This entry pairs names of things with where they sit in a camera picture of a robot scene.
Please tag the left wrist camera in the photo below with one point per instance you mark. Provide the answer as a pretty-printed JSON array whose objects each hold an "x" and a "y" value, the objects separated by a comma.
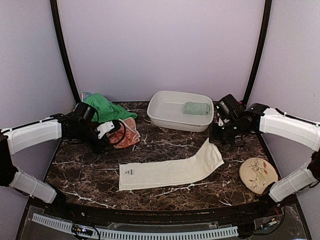
[{"x": 108, "y": 127}]

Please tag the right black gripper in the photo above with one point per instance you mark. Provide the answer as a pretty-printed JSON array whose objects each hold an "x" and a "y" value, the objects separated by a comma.
[{"x": 214, "y": 137}]

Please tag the left black frame post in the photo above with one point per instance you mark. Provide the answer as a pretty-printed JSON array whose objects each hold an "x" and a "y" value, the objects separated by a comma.
[{"x": 63, "y": 50}]

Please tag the bright green towel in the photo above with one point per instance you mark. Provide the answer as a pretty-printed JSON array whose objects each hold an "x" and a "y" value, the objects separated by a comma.
[{"x": 107, "y": 110}]

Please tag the right black frame post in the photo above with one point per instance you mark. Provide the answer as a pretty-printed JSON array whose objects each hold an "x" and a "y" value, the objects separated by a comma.
[{"x": 259, "y": 51}]

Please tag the mint green panda towel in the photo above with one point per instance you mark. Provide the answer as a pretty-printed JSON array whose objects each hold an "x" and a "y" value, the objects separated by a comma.
[{"x": 196, "y": 108}]

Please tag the cream white towel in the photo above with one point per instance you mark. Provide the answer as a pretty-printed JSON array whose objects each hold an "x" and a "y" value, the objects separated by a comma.
[{"x": 139, "y": 176}]

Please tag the light blue cloth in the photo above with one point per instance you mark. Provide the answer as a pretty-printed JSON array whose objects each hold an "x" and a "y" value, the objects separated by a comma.
[{"x": 85, "y": 95}]

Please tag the black frame post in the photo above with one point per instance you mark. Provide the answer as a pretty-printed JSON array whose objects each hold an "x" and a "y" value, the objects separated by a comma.
[
  {"x": 63, "y": 50},
  {"x": 259, "y": 51}
]

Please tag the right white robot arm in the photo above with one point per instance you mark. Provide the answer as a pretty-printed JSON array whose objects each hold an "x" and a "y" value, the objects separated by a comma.
[{"x": 260, "y": 118}]

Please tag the black front rail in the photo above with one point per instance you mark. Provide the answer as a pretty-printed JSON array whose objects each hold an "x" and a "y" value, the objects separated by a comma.
[{"x": 171, "y": 205}]

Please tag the round floral coaster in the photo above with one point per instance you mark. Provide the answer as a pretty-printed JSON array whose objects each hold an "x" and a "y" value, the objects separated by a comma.
[{"x": 257, "y": 174}]

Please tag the orange patterned towel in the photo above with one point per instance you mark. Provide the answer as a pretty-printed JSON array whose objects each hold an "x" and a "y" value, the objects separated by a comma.
[{"x": 132, "y": 136}]

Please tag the white plastic basin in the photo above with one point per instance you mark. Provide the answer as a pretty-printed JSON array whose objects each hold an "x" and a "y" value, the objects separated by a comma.
[{"x": 165, "y": 110}]

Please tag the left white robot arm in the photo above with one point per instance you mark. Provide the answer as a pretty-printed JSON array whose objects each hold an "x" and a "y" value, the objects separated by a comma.
[{"x": 76, "y": 124}]

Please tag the white slotted cable duct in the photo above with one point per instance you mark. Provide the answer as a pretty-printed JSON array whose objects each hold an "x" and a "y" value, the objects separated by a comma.
[{"x": 133, "y": 232}]

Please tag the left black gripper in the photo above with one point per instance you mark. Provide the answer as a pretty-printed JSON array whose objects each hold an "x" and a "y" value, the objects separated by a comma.
[{"x": 99, "y": 147}]

